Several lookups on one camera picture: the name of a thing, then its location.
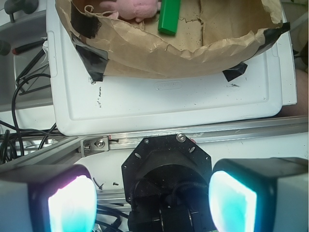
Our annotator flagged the black tape piece right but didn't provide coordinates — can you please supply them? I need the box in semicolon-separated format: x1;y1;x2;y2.
223;62;248;82

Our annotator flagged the black cable bundle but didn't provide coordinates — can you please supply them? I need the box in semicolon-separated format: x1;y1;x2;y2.
0;49;57;165

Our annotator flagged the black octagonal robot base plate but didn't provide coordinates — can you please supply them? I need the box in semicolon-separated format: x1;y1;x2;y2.
121;146;215;232

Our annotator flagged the aluminium extrusion rail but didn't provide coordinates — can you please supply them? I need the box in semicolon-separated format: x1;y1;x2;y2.
1;116;309;169

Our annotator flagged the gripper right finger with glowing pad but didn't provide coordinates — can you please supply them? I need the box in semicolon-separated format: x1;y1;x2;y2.
209;157;309;232

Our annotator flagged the brown paper bag tray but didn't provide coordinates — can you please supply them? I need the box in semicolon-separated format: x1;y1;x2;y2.
55;0;290;79

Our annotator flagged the pink plush bunny toy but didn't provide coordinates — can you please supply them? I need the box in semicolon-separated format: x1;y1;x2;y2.
99;0;162;23

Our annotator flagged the metal corner bracket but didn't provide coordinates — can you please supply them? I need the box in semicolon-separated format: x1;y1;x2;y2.
79;136;110;157

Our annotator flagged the green rectangular block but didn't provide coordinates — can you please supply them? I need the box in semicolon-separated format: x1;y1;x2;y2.
158;0;181;36

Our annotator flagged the black tape piece left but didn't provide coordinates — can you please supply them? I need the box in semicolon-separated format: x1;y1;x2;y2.
75;45;108;82

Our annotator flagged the black tape piece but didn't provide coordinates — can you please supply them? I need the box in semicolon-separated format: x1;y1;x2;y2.
223;62;248;82
75;45;108;82

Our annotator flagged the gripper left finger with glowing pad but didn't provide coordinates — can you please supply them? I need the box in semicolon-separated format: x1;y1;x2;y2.
0;164;97;232

